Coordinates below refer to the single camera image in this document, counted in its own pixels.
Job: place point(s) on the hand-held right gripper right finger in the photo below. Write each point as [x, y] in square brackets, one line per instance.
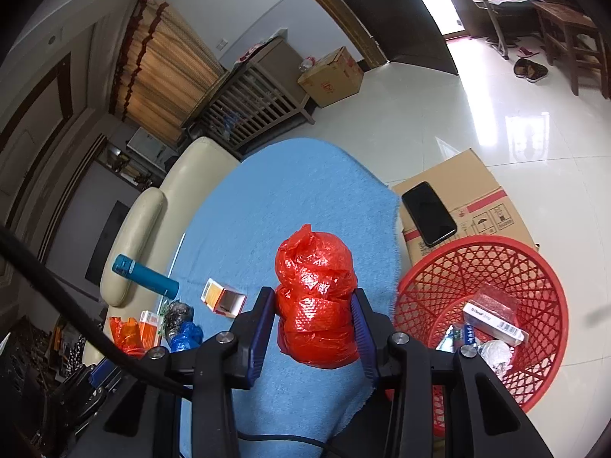
[363, 334]

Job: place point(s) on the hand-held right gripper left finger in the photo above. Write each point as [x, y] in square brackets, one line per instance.
[262, 334]

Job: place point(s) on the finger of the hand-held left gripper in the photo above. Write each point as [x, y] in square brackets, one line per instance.
[101, 373]

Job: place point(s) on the orange plastic bag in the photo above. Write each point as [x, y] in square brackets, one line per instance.
[124, 336]

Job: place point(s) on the orange white box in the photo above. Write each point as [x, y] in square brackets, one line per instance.
[217, 296]
[150, 329]

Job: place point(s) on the red plastic bag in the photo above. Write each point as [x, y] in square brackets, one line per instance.
[315, 296]

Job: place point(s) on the blue plastic bag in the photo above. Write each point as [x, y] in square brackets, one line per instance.
[187, 336]

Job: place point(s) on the black plastic bag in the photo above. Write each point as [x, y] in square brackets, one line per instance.
[179, 315]

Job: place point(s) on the blue white packet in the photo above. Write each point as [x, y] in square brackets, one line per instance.
[458, 336]

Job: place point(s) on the long white box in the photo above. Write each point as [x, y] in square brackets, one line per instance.
[491, 322]

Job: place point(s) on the white paper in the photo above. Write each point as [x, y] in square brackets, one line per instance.
[494, 353]

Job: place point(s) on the clear plastic wrap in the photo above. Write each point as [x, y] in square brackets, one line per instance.
[496, 298]

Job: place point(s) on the red plastic basket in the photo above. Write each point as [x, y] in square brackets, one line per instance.
[477, 239]

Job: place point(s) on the patterned black white cloth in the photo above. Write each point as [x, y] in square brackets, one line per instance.
[71, 348]

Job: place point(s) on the closed orange white box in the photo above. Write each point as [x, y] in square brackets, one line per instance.
[150, 329]

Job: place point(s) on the blue thermos bottle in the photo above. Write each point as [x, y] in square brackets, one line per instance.
[148, 276]

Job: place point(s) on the thin white straw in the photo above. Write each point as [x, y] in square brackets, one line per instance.
[179, 257]

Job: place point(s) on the black television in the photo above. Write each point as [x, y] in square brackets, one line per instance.
[107, 243]

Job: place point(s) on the black smartphone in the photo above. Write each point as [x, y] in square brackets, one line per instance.
[429, 214]

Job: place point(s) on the blue tablecloth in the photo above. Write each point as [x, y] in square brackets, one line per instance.
[286, 191]

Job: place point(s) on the cream leather sofa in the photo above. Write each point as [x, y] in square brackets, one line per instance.
[191, 171]

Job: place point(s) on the cardboard box with red stripe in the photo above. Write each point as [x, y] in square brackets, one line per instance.
[477, 181]

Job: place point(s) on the wooden display shelf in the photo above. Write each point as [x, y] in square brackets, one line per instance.
[124, 164]

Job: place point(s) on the white refrigerator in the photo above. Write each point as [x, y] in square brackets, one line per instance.
[143, 145]

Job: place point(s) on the wooden slatted crib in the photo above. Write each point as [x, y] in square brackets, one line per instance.
[248, 105]

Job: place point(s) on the plain brown cardboard box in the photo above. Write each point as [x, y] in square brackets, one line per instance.
[329, 81]

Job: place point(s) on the tan curtain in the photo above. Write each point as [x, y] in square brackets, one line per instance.
[162, 71]

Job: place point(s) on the red white cloth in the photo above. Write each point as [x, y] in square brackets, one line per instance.
[253, 51]

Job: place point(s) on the dark slippers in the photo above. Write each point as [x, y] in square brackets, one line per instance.
[530, 69]

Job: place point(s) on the dark wooden door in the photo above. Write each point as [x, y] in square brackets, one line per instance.
[405, 24]

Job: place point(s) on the red slippers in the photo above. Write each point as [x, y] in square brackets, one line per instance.
[527, 51]

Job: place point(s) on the wooden stool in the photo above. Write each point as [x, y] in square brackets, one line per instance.
[568, 14]

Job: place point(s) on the metal frame chair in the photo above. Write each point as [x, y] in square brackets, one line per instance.
[501, 2]

